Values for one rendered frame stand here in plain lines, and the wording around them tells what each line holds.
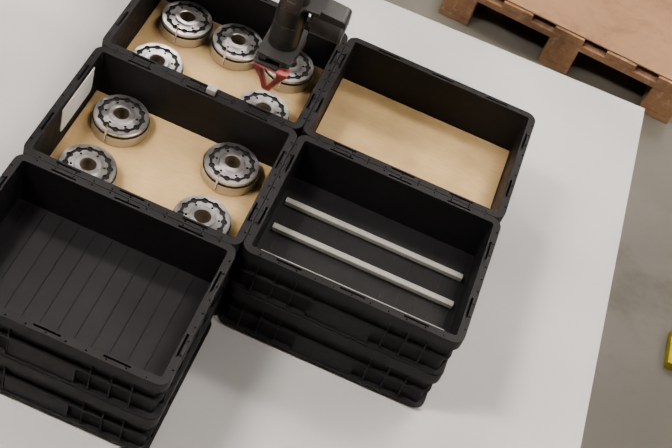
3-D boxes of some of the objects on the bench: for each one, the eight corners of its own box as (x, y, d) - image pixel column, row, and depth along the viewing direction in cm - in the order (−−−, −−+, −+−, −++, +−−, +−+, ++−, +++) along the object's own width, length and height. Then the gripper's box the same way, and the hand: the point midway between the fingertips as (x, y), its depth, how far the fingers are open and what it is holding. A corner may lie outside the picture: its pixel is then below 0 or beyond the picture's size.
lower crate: (214, 323, 224) (227, 285, 215) (272, 209, 244) (286, 170, 235) (419, 415, 223) (441, 380, 214) (461, 292, 243) (482, 256, 234)
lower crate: (-79, 360, 204) (-79, 320, 196) (10, 233, 225) (14, 191, 216) (144, 460, 204) (155, 424, 195) (214, 323, 224) (227, 285, 215)
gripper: (283, -7, 224) (264, 53, 236) (262, 29, 217) (243, 89, 229) (317, 8, 224) (297, 67, 236) (298, 44, 217) (278, 104, 229)
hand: (272, 75), depth 232 cm, fingers open, 6 cm apart
